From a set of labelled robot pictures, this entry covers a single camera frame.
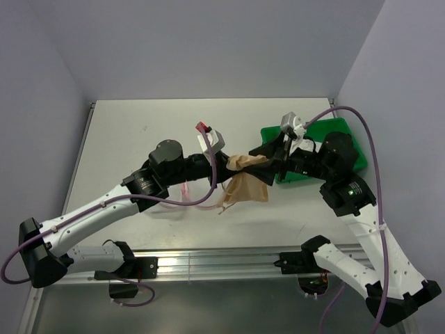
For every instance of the white cloth in bin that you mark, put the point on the white cloth in bin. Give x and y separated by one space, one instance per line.
307 145

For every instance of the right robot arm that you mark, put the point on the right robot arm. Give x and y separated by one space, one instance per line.
392 279

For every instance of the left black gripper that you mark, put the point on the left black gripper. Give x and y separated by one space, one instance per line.
222 171

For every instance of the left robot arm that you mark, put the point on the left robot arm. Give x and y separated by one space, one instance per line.
50 249

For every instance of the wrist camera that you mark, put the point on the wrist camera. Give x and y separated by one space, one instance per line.
214 138
293 130

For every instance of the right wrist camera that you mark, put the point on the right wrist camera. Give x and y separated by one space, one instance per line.
293 130

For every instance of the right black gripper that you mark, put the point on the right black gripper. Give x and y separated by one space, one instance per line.
277 159

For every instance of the white mesh laundry bag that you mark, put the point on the white mesh laundry bag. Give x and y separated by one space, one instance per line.
185 193

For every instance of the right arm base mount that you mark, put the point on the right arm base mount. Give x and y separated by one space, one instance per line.
312 280

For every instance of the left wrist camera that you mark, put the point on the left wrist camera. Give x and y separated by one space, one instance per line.
214 138

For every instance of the green plastic bin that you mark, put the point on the green plastic bin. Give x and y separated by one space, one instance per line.
317 132

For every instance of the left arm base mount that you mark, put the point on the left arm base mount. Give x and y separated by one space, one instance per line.
127 281

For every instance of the aluminium frame rail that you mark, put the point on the aluminium frame rail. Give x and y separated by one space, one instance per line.
246 238

